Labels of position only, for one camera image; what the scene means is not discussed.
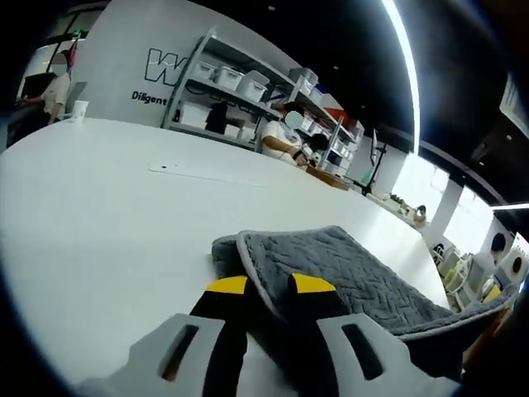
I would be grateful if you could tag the metal shelf with bins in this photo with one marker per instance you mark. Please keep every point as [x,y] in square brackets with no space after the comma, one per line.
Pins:
[231,76]

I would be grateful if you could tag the grey open laptop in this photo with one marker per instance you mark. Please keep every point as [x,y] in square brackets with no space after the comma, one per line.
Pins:
[77,91]

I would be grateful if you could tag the green exit sign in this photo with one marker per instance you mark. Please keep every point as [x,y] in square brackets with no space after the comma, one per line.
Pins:
[80,32]

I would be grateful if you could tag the grey metal shelf rack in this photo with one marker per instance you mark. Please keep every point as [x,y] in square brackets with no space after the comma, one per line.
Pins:
[330,132]
[231,95]

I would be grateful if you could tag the white cup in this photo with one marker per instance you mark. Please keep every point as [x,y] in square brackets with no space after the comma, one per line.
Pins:
[79,112]

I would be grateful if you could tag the grey towel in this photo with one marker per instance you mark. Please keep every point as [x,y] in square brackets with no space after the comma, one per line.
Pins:
[351,273]

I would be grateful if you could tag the black bag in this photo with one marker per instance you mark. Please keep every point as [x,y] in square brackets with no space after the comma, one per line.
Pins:
[217,118]

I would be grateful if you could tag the pink hanging cloth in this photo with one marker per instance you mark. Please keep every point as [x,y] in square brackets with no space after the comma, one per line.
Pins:
[73,55]

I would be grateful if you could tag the long ceiling light strip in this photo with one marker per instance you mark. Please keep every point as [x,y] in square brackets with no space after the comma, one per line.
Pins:
[409,70]

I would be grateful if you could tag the wooden tray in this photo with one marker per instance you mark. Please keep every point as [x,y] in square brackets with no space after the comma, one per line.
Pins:
[328,178]

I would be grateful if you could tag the black light stand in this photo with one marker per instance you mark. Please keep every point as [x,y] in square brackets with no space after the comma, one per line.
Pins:
[374,165]

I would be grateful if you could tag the black computer monitor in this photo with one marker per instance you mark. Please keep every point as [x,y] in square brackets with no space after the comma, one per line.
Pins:
[33,89]

